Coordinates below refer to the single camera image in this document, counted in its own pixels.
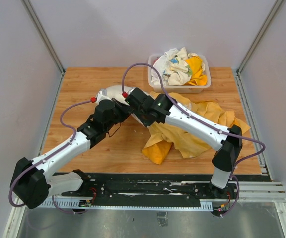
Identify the white pillow with bear print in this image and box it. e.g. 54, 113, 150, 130
96, 85, 143, 125

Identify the yellow pillowcase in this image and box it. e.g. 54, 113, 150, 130
142, 93, 250, 164

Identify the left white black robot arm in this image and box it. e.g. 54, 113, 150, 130
8, 99, 133, 209

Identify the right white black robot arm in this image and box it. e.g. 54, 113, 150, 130
122, 88, 242, 198

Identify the translucent plastic bin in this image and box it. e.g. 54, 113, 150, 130
147, 55, 211, 94

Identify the white printed cloth in bin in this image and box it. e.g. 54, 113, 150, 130
152, 47, 205, 86

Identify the yellow cloth in bin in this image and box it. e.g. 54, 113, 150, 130
185, 56, 207, 86

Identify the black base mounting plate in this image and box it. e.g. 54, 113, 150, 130
61, 172, 239, 208

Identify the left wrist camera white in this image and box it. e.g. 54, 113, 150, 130
96, 89, 110, 102

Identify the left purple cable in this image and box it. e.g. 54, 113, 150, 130
8, 97, 96, 215

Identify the purple cable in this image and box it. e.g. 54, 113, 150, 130
8, 97, 96, 215
121, 63, 266, 219

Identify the grey slotted cable duct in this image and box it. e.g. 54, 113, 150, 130
38, 196, 214, 212

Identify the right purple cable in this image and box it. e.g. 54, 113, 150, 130
121, 63, 266, 219

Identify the left aluminium frame post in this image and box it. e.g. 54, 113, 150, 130
21, 0, 66, 74

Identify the aluminium frame post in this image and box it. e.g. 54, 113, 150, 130
21, 0, 66, 74
236, 0, 286, 74

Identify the right aluminium frame post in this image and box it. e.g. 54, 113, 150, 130
236, 0, 286, 74

